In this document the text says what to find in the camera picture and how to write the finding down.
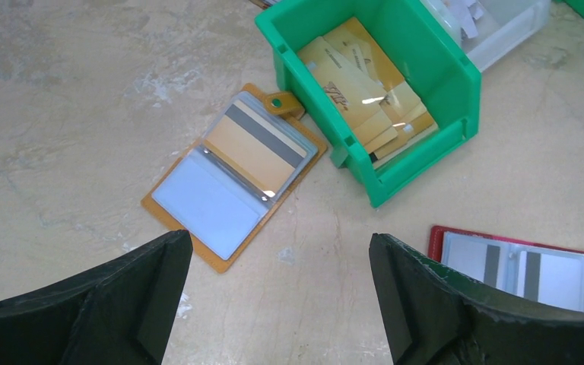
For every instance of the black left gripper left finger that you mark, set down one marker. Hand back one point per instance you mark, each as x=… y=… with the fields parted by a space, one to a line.
x=119 y=312

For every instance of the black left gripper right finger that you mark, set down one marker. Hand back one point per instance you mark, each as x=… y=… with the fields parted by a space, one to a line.
x=433 y=314

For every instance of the silver stripe card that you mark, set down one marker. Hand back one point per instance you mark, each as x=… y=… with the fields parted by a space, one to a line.
x=477 y=257
x=552 y=278

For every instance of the red card holder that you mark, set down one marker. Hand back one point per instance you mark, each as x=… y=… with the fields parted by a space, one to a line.
x=514 y=247

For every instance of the tan open card holder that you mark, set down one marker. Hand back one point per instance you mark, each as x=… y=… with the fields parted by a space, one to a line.
x=226 y=185

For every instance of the green bin with gold cards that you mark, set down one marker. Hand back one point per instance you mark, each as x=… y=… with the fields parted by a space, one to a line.
x=438 y=70

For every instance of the silver VIP card stack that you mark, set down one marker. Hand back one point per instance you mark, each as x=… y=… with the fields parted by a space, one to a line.
x=467 y=13

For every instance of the white plastic bin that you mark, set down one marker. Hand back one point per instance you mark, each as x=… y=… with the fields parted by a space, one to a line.
x=503 y=27

